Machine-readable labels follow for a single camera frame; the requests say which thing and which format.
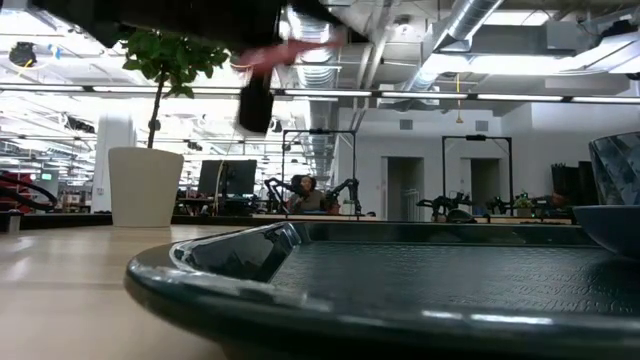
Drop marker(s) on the silver ventilation duct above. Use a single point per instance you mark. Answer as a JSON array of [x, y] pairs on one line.
[[470, 20]]

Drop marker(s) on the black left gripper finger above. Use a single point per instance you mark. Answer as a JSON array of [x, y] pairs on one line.
[[256, 107]]

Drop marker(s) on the black background robot arm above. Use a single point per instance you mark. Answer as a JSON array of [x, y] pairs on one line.
[[274, 187], [347, 190], [445, 202]]

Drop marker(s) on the black ceiling lamp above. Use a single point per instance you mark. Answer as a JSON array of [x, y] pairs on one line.
[[22, 54]]

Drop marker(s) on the black computer monitor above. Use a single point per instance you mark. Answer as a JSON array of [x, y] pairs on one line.
[[235, 177]]

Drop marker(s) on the black metal table frame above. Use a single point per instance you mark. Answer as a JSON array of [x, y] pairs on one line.
[[60, 220]]

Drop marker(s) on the blue round plate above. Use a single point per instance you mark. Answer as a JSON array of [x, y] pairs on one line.
[[615, 230]]

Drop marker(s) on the green leafy plant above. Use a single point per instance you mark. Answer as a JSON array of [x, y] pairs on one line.
[[170, 60]]

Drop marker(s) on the black chair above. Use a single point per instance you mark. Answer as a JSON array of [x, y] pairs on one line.
[[25, 189]]

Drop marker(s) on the dark green plastic tray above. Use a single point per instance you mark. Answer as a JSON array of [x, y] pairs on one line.
[[400, 280]]

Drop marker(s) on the blue-grey patterned cup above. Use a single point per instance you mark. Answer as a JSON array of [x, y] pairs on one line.
[[617, 170]]

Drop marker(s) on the white plant pot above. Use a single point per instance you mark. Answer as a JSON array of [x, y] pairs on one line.
[[145, 187]]

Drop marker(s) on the person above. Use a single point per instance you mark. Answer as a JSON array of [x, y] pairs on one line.
[[307, 200]]

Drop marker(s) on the black background robot frame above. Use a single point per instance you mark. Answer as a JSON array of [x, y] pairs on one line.
[[320, 132], [475, 137]]

